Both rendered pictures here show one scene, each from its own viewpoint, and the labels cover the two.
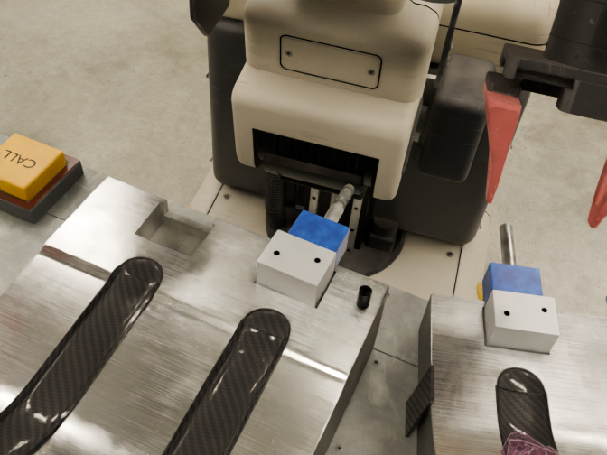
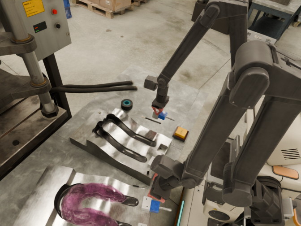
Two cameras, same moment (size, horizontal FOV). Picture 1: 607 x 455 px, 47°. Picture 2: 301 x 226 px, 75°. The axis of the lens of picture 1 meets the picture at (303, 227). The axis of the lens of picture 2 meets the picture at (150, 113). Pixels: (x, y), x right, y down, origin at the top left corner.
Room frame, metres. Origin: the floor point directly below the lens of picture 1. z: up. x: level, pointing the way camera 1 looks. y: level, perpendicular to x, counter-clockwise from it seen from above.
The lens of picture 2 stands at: (0.28, -0.48, 1.77)
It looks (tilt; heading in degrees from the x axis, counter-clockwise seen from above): 47 degrees down; 91
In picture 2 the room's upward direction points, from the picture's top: 9 degrees clockwise
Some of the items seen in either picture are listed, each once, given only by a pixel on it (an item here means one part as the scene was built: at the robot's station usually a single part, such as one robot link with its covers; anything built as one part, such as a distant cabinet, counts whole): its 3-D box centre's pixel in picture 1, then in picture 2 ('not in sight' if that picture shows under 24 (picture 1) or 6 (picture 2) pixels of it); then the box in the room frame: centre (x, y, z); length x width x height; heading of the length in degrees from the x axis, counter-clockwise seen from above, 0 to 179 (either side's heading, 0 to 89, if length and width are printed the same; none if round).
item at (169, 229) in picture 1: (179, 240); (161, 150); (0.37, 0.10, 0.87); 0.05 x 0.05 x 0.04; 70
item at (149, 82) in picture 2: not in sight; (156, 81); (0.28, 0.32, 1.15); 0.11 x 0.09 x 0.12; 165
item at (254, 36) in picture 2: not in sight; (255, 41); (1.89, 3.07, 0.28); 0.61 x 0.41 x 0.15; 149
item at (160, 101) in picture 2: not in sight; (161, 97); (0.32, 0.31, 1.06); 0.10 x 0.07 x 0.07; 70
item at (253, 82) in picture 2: not in sight; (213, 135); (0.44, -0.18, 1.40); 0.11 x 0.06 x 0.43; 78
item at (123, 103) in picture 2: not in sight; (126, 104); (0.10, 0.45, 0.82); 0.08 x 0.08 x 0.04
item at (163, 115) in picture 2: not in sight; (164, 115); (0.35, 0.30, 0.93); 0.13 x 0.05 x 0.05; 160
